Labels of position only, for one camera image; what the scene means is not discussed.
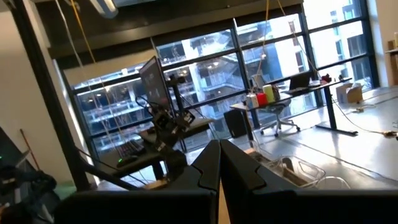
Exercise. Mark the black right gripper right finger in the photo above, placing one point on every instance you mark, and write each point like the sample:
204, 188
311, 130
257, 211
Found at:
295, 208

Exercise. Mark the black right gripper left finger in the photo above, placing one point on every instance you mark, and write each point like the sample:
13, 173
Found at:
140, 208

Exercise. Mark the black computer mouse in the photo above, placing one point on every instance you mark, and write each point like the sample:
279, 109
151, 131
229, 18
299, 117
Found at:
127, 160

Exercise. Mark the black keyboard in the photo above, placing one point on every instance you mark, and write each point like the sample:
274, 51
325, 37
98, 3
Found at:
130, 148

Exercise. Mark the grey office chair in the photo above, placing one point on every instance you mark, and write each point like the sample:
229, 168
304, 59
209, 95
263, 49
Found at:
278, 115

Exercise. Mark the black computer tower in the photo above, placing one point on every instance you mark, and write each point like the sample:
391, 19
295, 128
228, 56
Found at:
235, 124

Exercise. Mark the black standing desk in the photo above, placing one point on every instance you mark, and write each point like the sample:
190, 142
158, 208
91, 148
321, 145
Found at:
329, 105

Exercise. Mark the red container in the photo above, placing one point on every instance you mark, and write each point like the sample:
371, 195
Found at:
261, 99

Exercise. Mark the white container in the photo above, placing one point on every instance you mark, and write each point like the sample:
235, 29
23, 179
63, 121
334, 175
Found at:
252, 101

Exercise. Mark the yellow green container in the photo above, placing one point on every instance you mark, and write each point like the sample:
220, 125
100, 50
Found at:
269, 93

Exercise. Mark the brown wooden stick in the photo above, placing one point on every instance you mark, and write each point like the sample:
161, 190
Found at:
29, 148

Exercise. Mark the black open laptop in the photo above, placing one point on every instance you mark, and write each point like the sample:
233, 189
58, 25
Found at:
298, 82

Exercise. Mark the black tilted monitor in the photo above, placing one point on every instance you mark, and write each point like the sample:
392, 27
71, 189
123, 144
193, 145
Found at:
154, 82

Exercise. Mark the cardboard box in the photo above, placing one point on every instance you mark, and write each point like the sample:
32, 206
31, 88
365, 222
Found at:
349, 92

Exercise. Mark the large glass window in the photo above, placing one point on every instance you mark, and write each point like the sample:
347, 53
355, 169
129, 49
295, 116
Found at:
217, 68

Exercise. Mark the wooden shelf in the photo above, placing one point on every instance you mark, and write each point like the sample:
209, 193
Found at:
392, 59

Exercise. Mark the white ceiling lamp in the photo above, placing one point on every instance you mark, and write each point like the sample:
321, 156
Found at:
104, 7

